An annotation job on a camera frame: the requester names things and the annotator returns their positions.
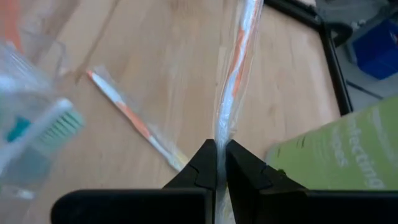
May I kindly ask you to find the green disinfecting wipes canister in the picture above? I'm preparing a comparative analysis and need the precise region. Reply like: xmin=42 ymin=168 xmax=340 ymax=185
xmin=264 ymin=96 xmax=398 ymax=191

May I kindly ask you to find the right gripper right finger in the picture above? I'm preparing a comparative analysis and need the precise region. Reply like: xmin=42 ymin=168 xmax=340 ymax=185
xmin=226 ymin=139 xmax=398 ymax=224

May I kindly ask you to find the black aluminium table frame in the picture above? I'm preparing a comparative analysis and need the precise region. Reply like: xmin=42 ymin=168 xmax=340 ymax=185
xmin=264 ymin=0 xmax=354 ymax=116

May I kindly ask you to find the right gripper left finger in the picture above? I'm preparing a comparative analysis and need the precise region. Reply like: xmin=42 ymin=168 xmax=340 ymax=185
xmin=51 ymin=138 xmax=218 ymax=224

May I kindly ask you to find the clear acrylic organizer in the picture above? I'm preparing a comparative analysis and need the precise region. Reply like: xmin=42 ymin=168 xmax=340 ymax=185
xmin=0 ymin=27 xmax=81 ymax=200

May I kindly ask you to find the blue plastic bin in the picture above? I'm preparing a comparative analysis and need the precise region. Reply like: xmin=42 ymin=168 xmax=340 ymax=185
xmin=351 ymin=17 xmax=398 ymax=80

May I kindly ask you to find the green toothbrush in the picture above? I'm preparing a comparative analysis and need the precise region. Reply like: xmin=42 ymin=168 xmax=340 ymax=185
xmin=0 ymin=98 xmax=86 ymax=170

